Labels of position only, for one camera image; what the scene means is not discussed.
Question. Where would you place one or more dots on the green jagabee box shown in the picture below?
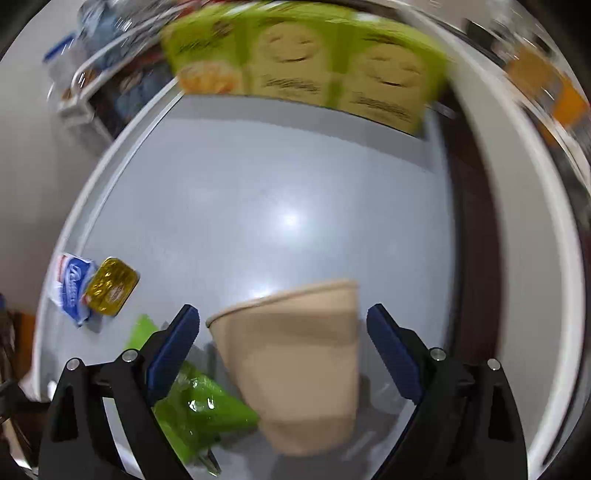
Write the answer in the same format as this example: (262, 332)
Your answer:
(202, 51)
(290, 51)
(391, 72)

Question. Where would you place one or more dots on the brown paper cup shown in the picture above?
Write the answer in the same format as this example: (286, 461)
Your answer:
(294, 358)

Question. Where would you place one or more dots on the middle green Jagabee box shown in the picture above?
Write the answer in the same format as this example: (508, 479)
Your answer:
(290, 51)

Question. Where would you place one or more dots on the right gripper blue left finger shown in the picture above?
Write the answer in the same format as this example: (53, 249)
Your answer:
(166, 350)

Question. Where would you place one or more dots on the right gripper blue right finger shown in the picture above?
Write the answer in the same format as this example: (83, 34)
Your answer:
(400, 349)

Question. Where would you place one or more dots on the green snack bag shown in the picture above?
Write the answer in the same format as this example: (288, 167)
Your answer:
(197, 413)

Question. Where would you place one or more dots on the white wire storage rack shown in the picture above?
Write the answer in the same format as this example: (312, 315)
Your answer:
(106, 72)

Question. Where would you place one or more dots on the left green Jagabee box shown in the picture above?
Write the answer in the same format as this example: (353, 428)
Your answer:
(202, 51)

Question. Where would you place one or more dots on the gold foil packet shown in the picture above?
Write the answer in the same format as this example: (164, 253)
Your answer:
(110, 287)

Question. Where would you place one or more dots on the blue white wrapper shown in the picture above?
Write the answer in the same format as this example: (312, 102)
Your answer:
(70, 277)

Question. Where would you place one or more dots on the right green Jagabee box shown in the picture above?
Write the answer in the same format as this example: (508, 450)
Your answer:
(391, 72)

